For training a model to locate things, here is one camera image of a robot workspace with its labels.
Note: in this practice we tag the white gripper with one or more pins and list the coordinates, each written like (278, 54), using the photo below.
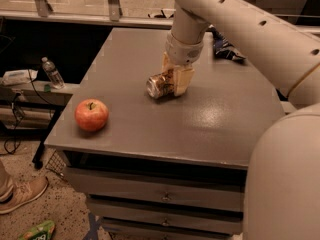
(181, 53)

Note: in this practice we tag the orange soda can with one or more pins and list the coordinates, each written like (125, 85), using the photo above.
(160, 85)

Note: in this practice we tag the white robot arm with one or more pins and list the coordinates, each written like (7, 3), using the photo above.
(282, 189)

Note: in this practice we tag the blue crumpled chip bag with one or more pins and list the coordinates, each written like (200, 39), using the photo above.
(223, 49)

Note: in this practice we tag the metal window railing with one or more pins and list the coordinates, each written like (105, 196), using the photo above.
(143, 13)

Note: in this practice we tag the red apple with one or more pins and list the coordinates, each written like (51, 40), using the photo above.
(91, 115)

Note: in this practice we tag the grey drawer cabinet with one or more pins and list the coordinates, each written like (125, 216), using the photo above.
(162, 168)

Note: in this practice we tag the clear plastic water bottle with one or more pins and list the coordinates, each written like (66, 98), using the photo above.
(52, 73)

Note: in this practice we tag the low grey side bench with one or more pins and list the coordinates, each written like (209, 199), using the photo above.
(34, 95)

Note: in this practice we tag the white tissue pack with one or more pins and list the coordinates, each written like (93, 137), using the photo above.
(17, 77)

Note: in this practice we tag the tan sneaker shoe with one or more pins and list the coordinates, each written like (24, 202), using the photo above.
(19, 194)

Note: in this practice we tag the green snack bag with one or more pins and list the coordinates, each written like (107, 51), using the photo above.
(42, 231)

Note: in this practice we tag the wire mesh basket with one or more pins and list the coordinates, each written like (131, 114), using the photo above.
(56, 165)

